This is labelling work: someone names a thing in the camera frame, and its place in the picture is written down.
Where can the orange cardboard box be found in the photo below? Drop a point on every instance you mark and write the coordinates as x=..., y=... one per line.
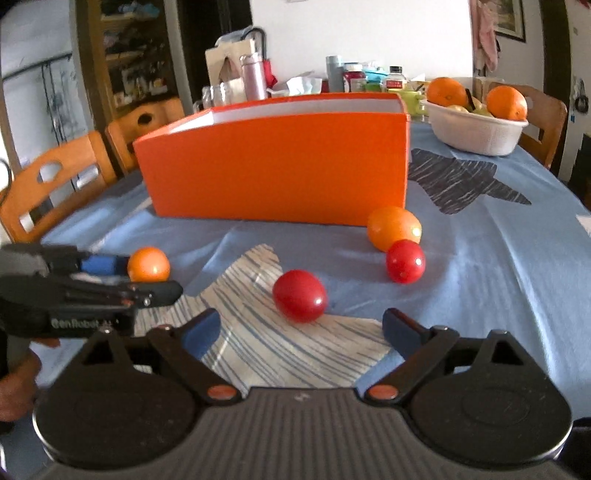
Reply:
x=327, y=159

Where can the person's left hand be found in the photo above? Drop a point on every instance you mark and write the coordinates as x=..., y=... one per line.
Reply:
x=18, y=389

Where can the orange near box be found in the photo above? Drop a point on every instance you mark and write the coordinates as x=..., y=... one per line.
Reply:
x=391, y=224

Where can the orange in basket right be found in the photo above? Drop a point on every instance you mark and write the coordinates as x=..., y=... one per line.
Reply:
x=507, y=103

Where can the white fruit basket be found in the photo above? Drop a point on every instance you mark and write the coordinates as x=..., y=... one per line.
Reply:
x=474, y=133

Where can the pink thermos bottle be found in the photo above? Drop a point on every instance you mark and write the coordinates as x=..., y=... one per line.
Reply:
x=253, y=76

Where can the red label jar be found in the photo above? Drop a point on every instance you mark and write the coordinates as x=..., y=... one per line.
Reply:
x=354, y=77

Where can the wooden chair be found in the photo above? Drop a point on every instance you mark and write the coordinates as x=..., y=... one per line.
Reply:
x=49, y=172
x=548, y=115
x=122, y=132

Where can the wooden chair far right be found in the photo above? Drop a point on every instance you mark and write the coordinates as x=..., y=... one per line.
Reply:
x=548, y=115

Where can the green apple in basket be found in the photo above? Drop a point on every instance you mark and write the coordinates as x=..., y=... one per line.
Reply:
x=483, y=111

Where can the green mug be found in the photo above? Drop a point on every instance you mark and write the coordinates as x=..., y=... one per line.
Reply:
x=413, y=101

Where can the wooden shelf cabinet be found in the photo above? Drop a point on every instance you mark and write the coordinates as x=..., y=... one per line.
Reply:
x=124, y=54

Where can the red tomato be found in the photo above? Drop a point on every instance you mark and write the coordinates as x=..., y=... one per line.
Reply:
x=300, y=296
x=405, y=262

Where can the wooden chair far left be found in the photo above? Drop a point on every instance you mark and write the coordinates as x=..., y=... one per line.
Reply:
x=122, y=132

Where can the small orange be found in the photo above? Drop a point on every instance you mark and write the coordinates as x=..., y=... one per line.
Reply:
x=148, y=264

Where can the glass jar mug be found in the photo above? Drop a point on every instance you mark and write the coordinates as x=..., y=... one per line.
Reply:
x=213, y=96

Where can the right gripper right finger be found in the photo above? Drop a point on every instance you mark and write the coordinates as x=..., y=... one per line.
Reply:
x=423, y=350

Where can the orange in basket left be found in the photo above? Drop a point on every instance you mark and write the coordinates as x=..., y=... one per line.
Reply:
x=446, y=91

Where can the paper shopping bag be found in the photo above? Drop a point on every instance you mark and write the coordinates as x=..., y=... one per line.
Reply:
x=223, y=61

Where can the framed picture right wall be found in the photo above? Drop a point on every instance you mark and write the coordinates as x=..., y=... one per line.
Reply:
x=510, y=22

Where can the grey tall bottle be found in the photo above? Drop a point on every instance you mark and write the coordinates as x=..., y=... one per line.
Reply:
x=334, y=72

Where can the blue tablecloth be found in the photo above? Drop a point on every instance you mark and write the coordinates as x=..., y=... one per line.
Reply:
x=507, y=246

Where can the pink hanging clothes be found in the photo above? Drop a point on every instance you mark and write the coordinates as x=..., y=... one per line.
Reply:
x=485, y=51

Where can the wooden chair near left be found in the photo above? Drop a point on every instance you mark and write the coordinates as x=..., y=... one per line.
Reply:
x=49, y=172

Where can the orange in basket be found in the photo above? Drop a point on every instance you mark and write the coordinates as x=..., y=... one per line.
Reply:
x=446, y=91
x=507, y=103

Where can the tissue pack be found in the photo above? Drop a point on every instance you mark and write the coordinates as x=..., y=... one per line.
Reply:
x=300, y=85

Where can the dark cap bottle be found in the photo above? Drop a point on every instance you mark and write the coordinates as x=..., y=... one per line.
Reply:
x=395, y=80

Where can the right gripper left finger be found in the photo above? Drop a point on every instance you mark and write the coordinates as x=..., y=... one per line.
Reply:
x=182, y=348

